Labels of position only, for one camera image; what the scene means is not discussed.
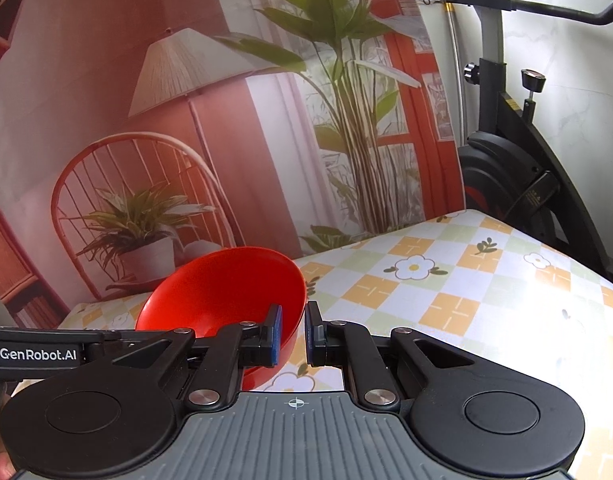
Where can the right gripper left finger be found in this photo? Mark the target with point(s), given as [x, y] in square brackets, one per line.
[216, 364]

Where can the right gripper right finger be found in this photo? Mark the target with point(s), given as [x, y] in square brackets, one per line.
[353, 350]

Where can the red bowl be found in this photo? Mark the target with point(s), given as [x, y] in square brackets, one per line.
[232, 285]

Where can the black exercise bike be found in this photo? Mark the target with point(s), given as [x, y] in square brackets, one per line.
[509, 171]

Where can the printed room backdrop cloth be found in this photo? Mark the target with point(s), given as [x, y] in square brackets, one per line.
[138, 134]

